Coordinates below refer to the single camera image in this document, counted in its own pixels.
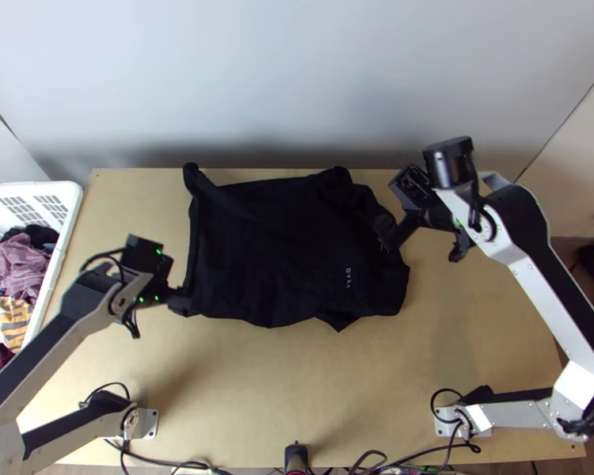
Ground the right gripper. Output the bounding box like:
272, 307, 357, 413
378, 164, 436, 254

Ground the dark t-shirt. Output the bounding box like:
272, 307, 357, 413
181, 161, 410, 333

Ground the white laundry basket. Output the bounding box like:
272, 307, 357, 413
0, 180, 84, 392

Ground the heap of clothes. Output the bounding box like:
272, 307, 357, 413
0, 223, 60, 375

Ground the black cable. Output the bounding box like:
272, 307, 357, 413
120, 304, 143, 340
105, 437, 219, 475
429, 387, 470, 428
78, 379, 133, 412
351, 439, 482, 475

